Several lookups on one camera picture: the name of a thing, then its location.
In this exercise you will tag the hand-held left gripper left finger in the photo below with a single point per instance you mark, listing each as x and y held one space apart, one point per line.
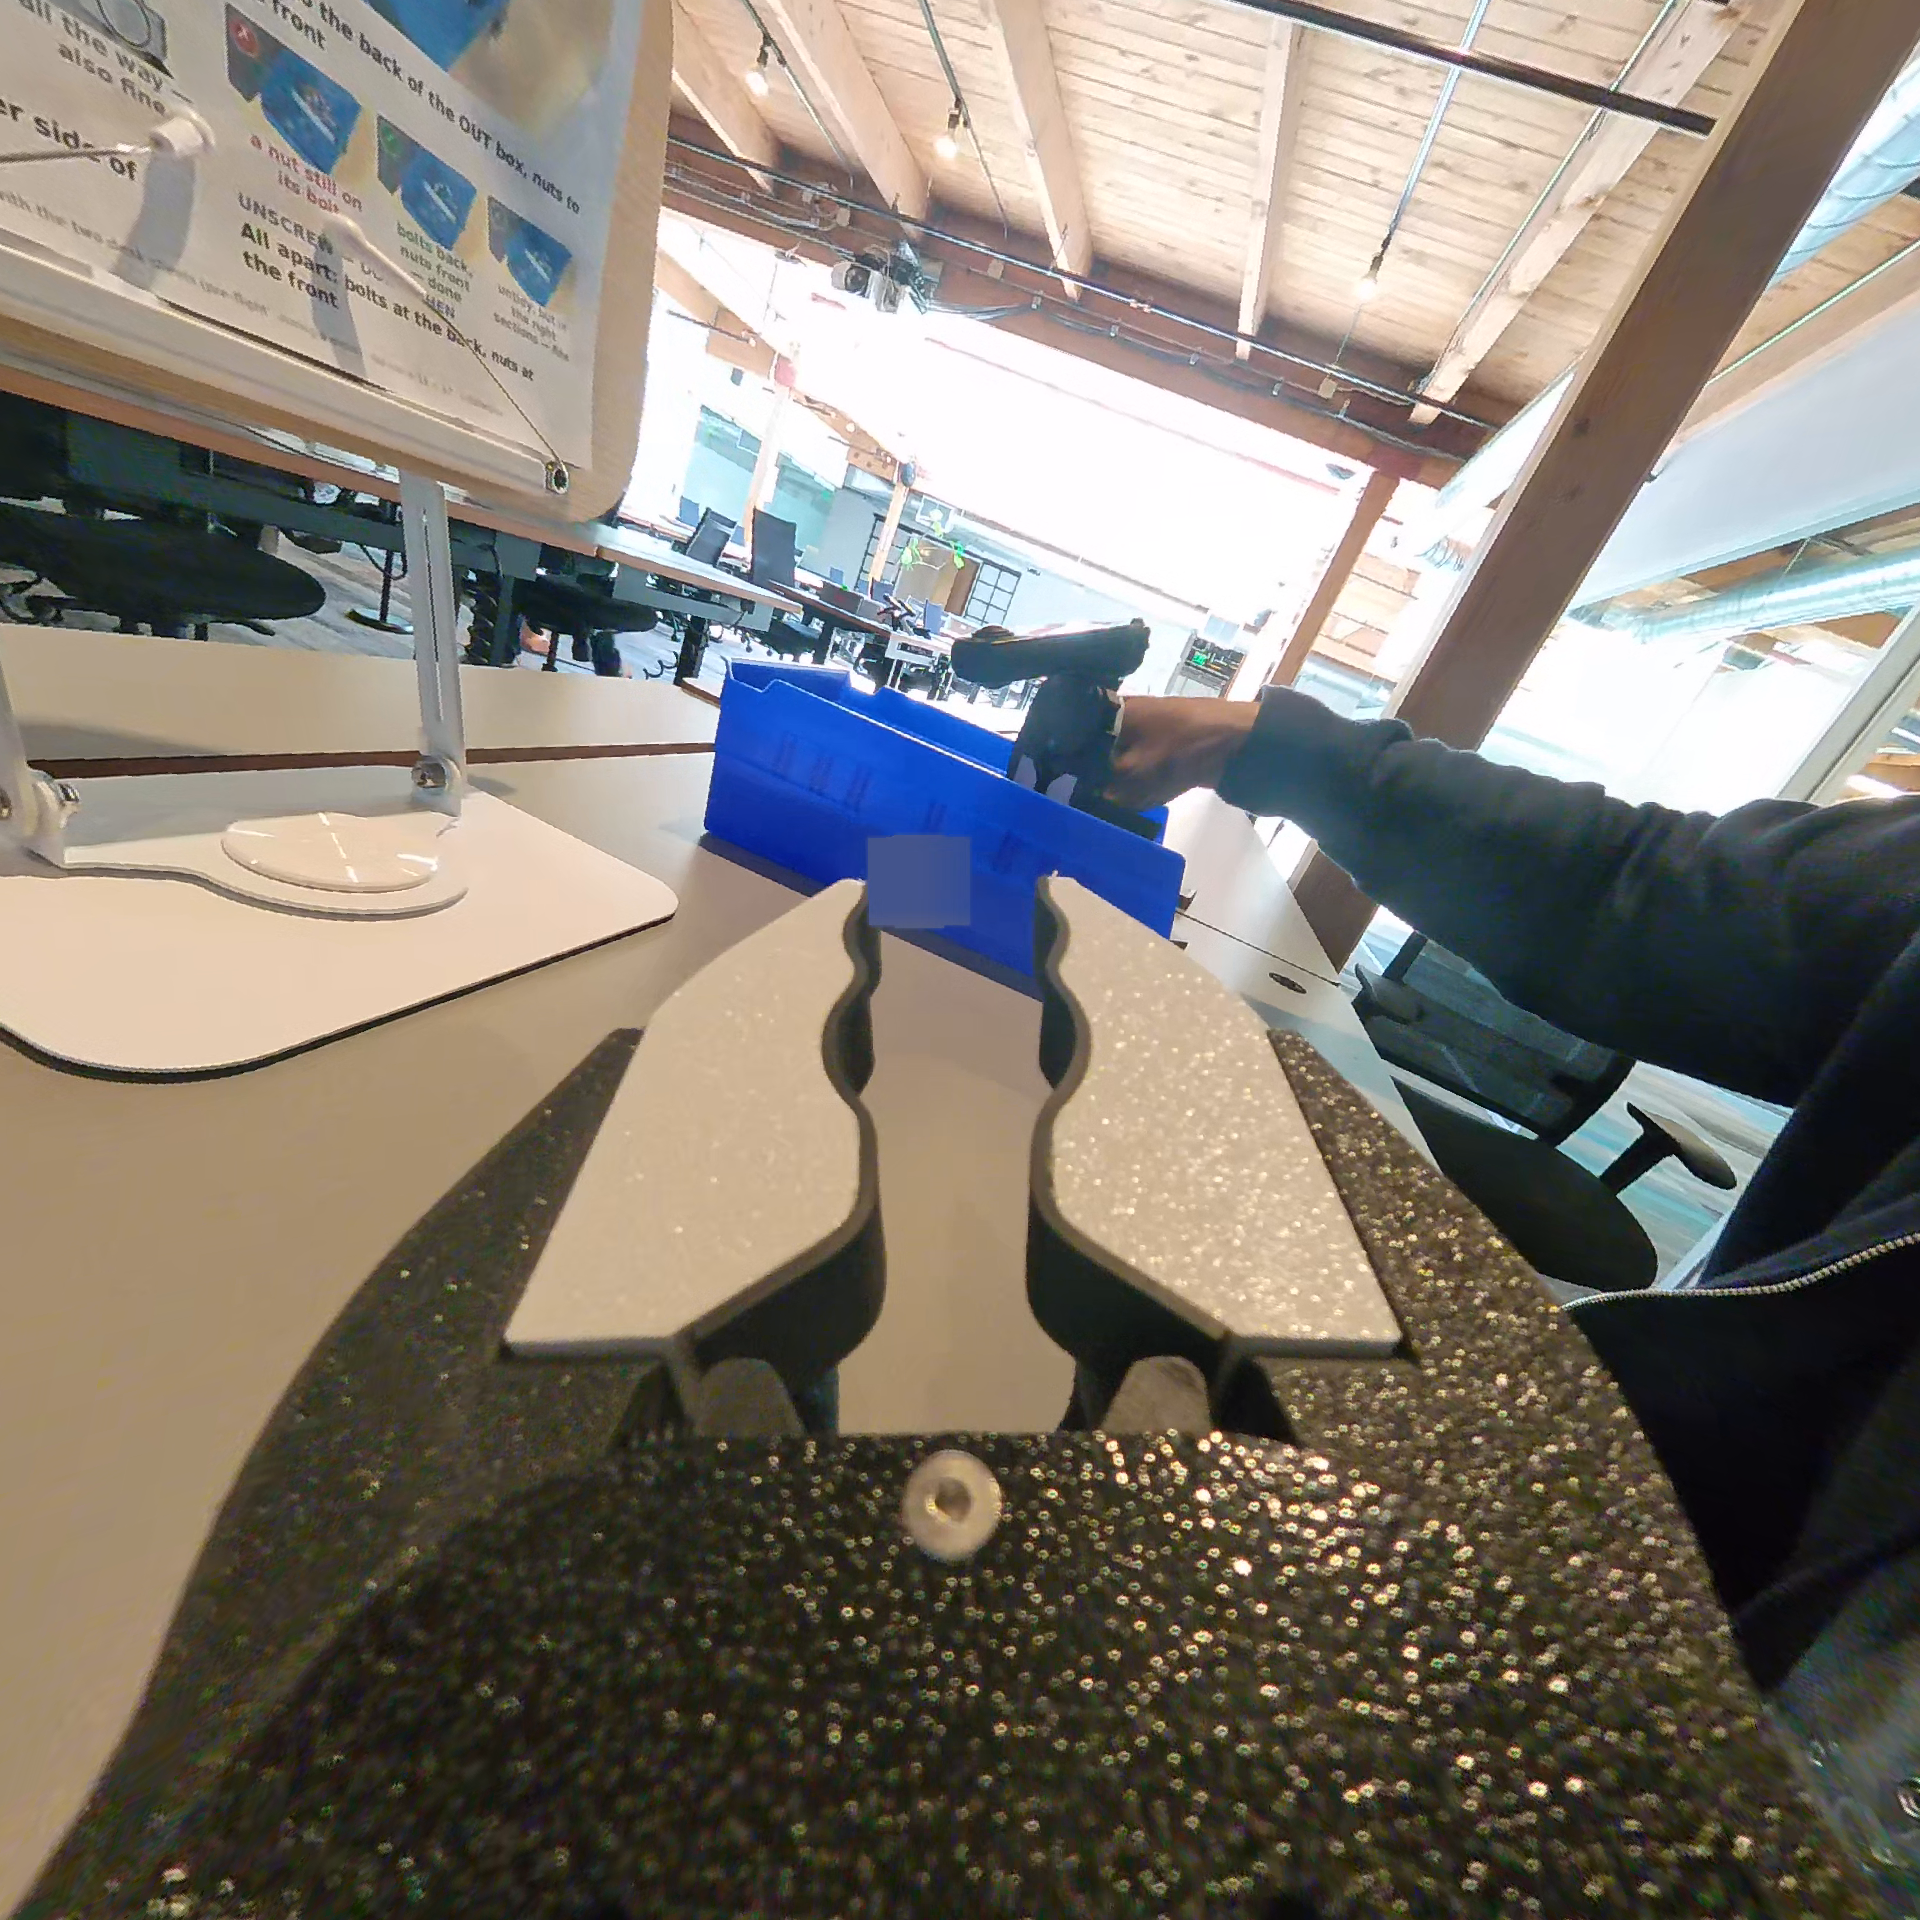
705 1185

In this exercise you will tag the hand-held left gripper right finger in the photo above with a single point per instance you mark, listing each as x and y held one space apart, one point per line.
1216 1185

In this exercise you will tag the large blue plastic bin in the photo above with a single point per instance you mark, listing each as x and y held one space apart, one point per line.
813 781

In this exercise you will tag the person's right forearm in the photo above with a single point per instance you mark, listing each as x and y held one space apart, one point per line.
1501 854

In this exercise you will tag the person's right hand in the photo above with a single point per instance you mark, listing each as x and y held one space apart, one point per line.
1177 744

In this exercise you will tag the black office chair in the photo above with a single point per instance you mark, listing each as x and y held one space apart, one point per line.
1501 1185
150 580

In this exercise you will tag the wooden pillar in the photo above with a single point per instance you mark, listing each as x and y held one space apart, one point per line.
1623 379

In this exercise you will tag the printed instruction sheet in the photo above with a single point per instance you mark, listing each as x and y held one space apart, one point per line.
454 224

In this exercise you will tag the black ceiling track rail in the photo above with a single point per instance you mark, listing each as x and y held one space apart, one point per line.
1501 59

